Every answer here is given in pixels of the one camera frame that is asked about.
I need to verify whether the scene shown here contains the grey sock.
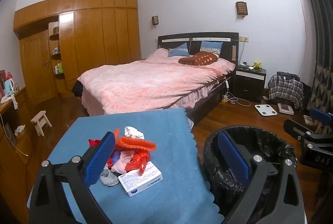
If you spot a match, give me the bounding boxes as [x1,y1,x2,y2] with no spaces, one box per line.
[100,168,121,187]

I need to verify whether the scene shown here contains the red plastic bag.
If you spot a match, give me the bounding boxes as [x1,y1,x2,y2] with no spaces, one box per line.
[125,150,151,176]

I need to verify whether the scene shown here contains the blue felt table cloth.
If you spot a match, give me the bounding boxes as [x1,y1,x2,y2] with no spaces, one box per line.
[27,107,225,224]

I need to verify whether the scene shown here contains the brown dotted pillow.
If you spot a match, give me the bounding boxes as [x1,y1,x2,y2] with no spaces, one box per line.
[178,52,219,66]

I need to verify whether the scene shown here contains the red cloth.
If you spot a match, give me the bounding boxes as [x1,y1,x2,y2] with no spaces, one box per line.
[88,138,106,149]

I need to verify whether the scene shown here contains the dark wooden bed frame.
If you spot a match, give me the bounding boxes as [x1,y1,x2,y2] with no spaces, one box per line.
[158,32,239,124]

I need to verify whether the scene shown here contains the white bathroom scale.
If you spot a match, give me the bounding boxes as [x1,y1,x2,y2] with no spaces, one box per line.
[254,104,274,117]

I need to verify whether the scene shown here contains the black lined trash bin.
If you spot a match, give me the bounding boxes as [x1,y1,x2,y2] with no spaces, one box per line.
[202,125,298,218]

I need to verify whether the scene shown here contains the red photo frame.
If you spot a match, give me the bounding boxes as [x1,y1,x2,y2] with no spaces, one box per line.
[0,70,7,98]

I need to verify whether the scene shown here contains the large wall lamp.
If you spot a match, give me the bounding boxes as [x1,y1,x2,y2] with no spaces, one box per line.
[236,1,248,16]

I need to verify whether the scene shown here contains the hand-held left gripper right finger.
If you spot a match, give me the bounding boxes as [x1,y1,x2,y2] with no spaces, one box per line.
[217,132,305,224]

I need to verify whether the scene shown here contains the black cloth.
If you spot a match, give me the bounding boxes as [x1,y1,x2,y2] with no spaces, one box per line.
[72,80,84,98]

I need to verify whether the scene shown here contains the white power cable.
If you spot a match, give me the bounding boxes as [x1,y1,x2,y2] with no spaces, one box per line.
[226,93,251,107]

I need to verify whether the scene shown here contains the dark jacket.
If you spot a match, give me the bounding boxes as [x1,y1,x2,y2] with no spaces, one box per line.
[276,71,301,81]

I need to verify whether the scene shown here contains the light pink cloth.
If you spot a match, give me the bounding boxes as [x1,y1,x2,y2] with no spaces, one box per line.
[112,151,136,175]

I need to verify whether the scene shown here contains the wooden wardrobe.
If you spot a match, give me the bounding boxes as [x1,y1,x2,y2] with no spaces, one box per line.
[14,0,142,100]

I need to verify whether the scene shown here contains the wooden door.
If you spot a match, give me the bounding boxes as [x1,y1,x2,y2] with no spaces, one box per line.
[19,29,59,106]

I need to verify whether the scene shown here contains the black nightstand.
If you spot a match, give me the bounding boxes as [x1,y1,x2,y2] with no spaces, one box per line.
[233,66,267,103]

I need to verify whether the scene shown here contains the blue pillow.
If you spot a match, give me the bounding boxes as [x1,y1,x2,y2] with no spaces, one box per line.
[200,41,224,55]
[168,42,190,57]

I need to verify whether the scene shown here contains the white cloth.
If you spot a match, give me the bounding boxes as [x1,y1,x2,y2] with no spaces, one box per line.
[1,94,19,110]
[124,126,145,140]

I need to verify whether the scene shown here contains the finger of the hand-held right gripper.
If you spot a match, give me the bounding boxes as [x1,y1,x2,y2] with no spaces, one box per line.
[310,108,333,134]
[283,119,315,142]

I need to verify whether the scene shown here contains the plaid cloth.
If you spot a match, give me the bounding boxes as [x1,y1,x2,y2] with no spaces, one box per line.
[268,74,304,110]

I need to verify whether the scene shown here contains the wooden desk with items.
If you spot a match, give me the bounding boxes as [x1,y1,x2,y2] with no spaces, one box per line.
[0,86,34,214]

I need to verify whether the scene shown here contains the orange mesh cloth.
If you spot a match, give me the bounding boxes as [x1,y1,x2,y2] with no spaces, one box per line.
[114,136,157,152]

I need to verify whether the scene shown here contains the white and red scale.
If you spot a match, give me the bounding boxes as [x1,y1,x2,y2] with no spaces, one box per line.
[277,103,294,114]

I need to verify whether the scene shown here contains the small wooden stool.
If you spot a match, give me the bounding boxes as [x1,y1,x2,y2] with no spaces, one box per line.
[30,110,52,136]

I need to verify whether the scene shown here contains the pink quilt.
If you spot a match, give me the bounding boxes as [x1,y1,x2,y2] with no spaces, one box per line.
[77,48,236,116]

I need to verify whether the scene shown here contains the dark patterned curtain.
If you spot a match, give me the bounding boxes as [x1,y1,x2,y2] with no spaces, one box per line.
[290,0,333,115]

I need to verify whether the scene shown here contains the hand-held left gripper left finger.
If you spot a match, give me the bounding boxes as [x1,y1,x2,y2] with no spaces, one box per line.
[28,131,116,224]

